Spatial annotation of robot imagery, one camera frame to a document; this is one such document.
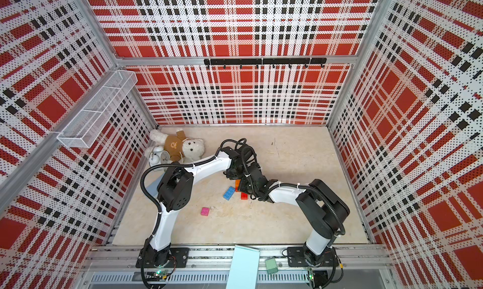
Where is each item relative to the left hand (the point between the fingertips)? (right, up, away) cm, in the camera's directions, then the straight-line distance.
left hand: (243, 176), depth 94 cm
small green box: (+12, -30, -24) cm, 40 cm away
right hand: (-1, -4, -4) cm, 6 cm away
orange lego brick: (-3, -2, -4) cm, 5 cm away
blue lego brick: (-7, -7, -4) cm, 11 cm away
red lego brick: (+1, -8, -8) cm, 11 cm away
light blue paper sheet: (+1, -30, -25) cm, 40 cm away
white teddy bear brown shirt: (-36, +15, +7) cm, 40 cm away
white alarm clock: (-43, +10, -1) cm, 44 cm away
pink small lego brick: (-17, -14, -10) cm, 25 cm away
